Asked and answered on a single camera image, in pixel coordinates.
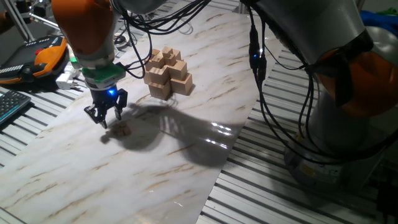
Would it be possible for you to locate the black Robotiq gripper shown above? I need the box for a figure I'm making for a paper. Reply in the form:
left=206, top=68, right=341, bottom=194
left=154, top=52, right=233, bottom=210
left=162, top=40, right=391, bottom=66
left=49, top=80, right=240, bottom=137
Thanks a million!
left=83, top=79, right=129, bottom=129

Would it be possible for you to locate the green gripper mount plate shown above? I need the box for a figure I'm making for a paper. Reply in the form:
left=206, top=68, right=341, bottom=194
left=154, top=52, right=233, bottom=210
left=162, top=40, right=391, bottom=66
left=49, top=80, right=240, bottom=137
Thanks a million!
left=81, top=63, right=126, bottom=85

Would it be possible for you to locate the blue fabric bag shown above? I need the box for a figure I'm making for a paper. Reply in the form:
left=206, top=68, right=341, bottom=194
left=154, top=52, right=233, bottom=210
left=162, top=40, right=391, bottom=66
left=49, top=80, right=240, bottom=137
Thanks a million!
left=359, top=10, right=398, bottom=30

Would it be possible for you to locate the aluminium frame strut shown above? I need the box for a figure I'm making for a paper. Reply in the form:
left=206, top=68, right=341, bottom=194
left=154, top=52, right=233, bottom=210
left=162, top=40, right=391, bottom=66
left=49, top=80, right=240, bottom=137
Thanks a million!
left=0, top=0, right=35, bottom=43
left=231, top=0, right=253, bottom=16

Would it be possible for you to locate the green cloth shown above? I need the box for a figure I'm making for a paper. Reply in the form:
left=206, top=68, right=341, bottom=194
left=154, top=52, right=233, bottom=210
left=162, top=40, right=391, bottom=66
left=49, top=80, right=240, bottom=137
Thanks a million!
left=375, top=6, right=398, bottom=16

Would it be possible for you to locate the black computer keyboard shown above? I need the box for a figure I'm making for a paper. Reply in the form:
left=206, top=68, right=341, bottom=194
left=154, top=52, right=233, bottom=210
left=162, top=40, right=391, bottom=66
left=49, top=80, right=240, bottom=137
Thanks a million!
left=0, top=90, right=32, bottom=126

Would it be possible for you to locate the white looped cable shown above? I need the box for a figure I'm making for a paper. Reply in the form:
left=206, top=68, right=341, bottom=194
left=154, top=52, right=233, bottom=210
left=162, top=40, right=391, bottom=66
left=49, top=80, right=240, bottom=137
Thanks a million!
left=177, top=20, right=194, bottom=35

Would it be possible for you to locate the orange black teach pendant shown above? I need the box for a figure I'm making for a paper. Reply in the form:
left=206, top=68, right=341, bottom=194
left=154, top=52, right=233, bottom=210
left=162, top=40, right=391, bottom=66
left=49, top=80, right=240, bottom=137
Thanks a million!
left=0, top=35, right=69, bottom=85

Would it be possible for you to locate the white marble pattern board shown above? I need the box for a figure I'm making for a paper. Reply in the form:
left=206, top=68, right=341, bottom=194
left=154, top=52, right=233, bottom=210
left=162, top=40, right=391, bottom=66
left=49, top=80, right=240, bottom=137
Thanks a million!
left=0, top=4, right=282, bottom=224

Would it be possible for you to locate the large wooden cross block structure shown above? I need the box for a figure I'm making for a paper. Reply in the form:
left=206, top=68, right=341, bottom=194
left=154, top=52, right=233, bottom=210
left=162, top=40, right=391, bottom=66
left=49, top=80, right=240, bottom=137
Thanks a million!
left=142, top=45, right=193, bottom=101

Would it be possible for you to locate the white power adapter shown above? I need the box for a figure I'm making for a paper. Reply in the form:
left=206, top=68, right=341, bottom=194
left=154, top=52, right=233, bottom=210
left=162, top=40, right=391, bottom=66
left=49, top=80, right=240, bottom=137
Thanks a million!
left=55, top=60, right=81, bottom=91

